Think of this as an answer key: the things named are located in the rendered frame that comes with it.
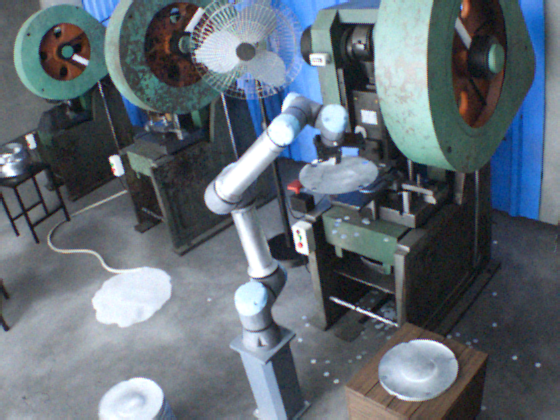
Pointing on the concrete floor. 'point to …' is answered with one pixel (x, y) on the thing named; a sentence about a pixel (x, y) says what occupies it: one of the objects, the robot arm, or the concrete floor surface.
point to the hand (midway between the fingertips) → (334, 159)
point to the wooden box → (472, 385)
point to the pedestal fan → (226, 42)
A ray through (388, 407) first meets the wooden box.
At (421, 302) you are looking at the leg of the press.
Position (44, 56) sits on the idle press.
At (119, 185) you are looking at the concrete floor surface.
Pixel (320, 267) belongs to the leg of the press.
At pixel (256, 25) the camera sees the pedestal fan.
